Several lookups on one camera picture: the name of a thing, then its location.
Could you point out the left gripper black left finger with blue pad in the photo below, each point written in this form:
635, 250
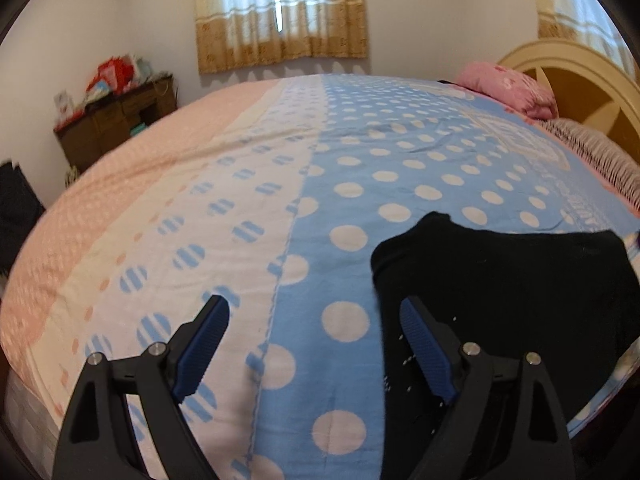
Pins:
97, 439

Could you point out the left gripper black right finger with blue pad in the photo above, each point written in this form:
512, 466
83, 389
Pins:
501, 418

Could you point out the black pants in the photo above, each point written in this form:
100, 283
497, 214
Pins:
572, 298

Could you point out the grey patterned mattress side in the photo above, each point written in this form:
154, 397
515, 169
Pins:
32, 427

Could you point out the black folding chair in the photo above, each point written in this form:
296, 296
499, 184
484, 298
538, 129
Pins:
20, 210

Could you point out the striped pillow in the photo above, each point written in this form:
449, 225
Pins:
602, 154

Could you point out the pink blue dotted bedspread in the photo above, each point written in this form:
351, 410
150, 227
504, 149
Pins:
273, 195

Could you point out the pink floral pillow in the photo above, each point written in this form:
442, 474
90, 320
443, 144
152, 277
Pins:
511, 88

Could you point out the dark wooden desk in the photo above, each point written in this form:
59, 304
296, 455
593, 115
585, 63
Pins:
105, 124

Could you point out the cream wooden headboard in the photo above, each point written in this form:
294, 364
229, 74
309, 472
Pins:
588, 88

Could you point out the teal box under desk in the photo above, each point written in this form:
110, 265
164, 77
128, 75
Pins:
138, 129

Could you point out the white card on desk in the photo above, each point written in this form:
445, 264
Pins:
65, 108

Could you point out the red gift bag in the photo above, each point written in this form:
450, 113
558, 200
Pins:
113, 75

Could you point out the beige side curtain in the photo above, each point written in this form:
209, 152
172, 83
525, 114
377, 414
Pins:
586, 22

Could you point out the beige window curtain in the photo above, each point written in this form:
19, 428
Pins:
234, 34

